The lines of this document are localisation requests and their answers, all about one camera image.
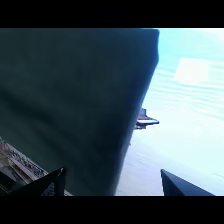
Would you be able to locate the dark green garment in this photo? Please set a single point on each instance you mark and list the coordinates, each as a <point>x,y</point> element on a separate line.
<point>73,100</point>

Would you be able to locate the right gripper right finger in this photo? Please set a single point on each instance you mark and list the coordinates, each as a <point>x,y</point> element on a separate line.
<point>176,186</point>

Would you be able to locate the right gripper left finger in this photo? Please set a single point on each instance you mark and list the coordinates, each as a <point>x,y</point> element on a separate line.
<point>53,183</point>

